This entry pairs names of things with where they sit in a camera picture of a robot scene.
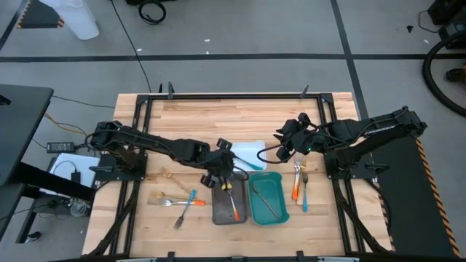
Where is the orange floor cable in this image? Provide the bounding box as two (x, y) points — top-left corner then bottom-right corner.
(43, 112), (88, 138)

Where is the dark grey desk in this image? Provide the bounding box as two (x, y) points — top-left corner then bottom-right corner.
(0, 84), (96, 244)

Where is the black hazard-striped mat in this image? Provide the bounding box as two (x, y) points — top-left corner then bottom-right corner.
(16, 0), (66, 30)

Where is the black equipment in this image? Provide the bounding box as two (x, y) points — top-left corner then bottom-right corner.
(426, 0), (466, 50)

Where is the coiled black cable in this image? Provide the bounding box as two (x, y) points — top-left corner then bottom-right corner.
(137, 1), (167, 25)

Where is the long black floor cable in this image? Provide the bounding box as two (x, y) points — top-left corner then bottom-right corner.
(110, 0), (153, 92)

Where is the teal plastic bin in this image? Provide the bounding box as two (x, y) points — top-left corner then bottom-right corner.
(248, 171), (291, 226)

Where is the black power brick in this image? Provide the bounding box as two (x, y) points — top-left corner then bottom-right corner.
(46, 141), (76, 154)

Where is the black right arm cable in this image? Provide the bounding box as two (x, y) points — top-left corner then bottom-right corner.
(256, 144), (291, 164)

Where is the black hazard-striped platform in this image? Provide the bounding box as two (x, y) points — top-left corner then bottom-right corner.
(363, 127), (462, 258)

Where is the person's shoe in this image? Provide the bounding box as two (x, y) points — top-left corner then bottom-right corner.
(445, 67), (466, 83)

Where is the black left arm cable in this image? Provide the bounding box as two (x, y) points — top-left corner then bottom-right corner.
(232, 165), (250, 182)

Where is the white sheet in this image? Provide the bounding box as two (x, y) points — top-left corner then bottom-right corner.
(49, 152), (101, 187)

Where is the silver fork orange handle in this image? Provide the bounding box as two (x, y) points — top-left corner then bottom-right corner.
(159, 198), (208, 207)
(291, 155), (304, 202)
(222, 181), (240, 222)

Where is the silver rail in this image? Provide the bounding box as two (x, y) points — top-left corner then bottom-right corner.
(318, 256), (361, 262)
(115, 256), (158, 262)

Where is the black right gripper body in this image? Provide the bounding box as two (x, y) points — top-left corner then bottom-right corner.
(275, 113), (316, 163)

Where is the thick black hose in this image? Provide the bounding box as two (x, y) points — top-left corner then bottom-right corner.
(422, 36), (466, 119)

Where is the black aluminium table frame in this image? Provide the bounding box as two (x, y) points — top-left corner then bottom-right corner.
(87, 92), (392, 262)

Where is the translucent grey plastic bin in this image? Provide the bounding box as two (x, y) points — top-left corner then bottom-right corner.
(211, 171), (250, 226)

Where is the white plastic bin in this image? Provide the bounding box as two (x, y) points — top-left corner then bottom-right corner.
(231, 140), (267, 172)

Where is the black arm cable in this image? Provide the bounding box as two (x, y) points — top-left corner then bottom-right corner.
(256, 144), (291, 164)
(232, 165), (250, 182)

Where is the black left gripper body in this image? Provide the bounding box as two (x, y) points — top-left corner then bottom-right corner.
(200, 138), (237, 188)

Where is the clear plastic container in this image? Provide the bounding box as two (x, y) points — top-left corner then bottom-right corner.
(68, 202), (88, 218)

